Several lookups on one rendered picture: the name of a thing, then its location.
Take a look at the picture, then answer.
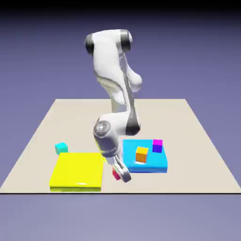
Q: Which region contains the small magenta cube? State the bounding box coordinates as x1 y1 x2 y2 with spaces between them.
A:
152 139 163 153

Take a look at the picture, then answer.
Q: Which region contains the large yellow box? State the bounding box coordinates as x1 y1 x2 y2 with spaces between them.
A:
49 152 106 193

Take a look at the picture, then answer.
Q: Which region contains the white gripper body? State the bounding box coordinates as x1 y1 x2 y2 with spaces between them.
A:
112 155 132 184

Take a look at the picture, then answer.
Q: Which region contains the small orange cube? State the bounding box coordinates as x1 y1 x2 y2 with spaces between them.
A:
135 146 149 163

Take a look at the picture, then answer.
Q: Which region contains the large blue box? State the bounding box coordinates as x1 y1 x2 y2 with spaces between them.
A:
120 139 169 174

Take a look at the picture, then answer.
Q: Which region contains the small cyan cube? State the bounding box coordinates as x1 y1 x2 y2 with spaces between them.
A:
55 142 69 155

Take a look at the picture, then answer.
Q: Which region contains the small red cube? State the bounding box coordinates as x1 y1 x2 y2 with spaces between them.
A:
112 167 121 181

